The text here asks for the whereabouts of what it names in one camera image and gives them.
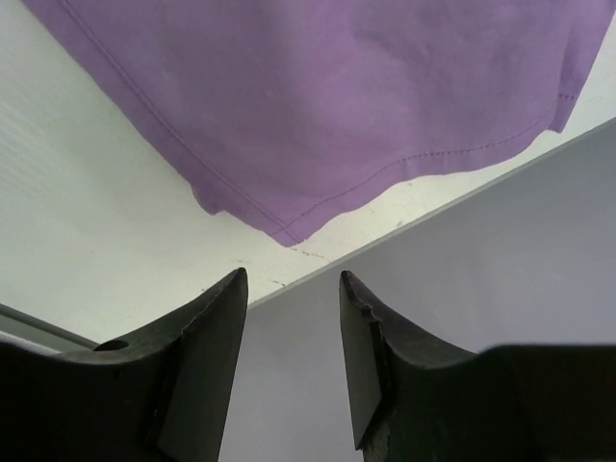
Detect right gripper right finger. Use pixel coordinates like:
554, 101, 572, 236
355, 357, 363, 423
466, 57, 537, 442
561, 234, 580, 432
340, 271, 615, 461

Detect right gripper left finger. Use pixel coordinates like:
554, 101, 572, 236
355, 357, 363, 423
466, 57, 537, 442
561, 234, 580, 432
1, 269, 248, 461

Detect purple trousers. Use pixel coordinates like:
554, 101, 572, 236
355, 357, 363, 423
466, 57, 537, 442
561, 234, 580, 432
27, 1, 615, 246

